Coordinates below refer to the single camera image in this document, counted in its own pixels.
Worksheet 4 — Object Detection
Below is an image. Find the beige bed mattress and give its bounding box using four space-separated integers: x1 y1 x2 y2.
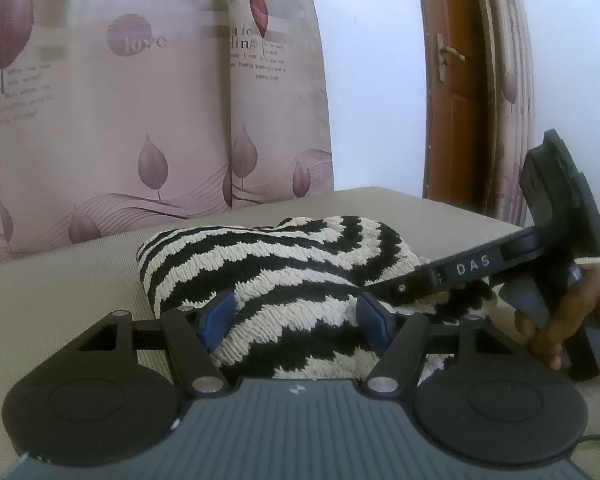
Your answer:
0 186 600 480

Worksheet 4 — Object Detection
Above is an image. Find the metal door handle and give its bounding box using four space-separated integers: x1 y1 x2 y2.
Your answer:
436 42 467 84

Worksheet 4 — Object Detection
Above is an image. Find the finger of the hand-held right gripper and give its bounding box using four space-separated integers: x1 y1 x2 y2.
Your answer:
362 225 545 307

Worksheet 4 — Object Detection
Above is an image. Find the brown wooden door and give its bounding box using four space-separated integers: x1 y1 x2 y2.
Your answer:
414 0 502 213

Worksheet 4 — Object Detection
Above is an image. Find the black and white striped knit garment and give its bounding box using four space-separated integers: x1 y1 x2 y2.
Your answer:
137 215 506 382

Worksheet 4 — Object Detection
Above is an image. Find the black cable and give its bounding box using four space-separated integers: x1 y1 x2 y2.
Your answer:
576 434 600 462

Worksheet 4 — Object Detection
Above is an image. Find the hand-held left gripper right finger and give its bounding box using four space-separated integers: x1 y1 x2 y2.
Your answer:
356 292 492 397

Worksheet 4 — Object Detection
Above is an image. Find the pale leaf print curtain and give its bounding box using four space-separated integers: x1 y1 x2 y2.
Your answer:
472 0 540 230

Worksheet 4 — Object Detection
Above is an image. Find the pink leaf print curtain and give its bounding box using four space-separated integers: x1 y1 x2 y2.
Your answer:
0 0 337 270

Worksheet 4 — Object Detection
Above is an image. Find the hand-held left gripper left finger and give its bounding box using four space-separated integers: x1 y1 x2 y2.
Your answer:
76 290 239 397

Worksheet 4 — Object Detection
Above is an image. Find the person's right hand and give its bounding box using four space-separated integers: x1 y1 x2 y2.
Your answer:
513 265 600 372

